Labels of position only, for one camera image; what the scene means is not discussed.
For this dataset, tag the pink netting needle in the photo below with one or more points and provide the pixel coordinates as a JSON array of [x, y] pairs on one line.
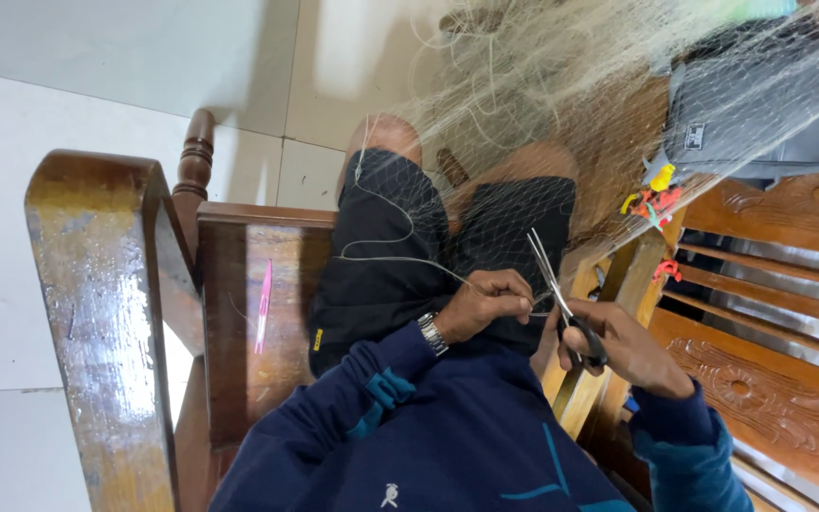
[[264, 306]]

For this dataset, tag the orange plastic net piece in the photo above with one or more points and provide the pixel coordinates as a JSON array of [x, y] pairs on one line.
[[658, 200]]

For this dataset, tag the pale fishing net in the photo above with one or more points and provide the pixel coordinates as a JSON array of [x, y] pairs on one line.
[[523, 78]]

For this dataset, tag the brown wooden armchair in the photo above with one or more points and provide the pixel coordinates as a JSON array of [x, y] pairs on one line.
[[111, 306]]

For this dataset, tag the person's left hand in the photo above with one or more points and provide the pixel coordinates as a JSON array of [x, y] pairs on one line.
[[473, 313]]

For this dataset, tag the person's right fingers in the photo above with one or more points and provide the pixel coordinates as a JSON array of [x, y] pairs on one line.
[[598, 316]]

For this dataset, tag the navy blue sweater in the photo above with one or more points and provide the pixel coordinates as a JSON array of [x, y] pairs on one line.
[[452, 441]]

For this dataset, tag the person's right hand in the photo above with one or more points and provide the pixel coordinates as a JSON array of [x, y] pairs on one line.
[[637, 352]]

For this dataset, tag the black shorts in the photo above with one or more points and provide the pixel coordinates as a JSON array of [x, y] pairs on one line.
[[381, 263]]

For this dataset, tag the carved wooden bench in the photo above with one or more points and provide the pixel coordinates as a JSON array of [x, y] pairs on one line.
[[758, 384]]

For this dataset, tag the grey fabric bag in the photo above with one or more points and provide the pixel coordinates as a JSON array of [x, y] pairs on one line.
[[758, 121]]

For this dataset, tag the yellow plastic float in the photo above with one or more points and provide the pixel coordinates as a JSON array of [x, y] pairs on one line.
[[662, 177]]

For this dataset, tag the silver wristwatch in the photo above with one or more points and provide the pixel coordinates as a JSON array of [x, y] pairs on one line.
[[433, 333]]

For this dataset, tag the red plastic net piece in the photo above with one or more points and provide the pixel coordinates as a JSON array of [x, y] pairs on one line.
[[667, 270]]

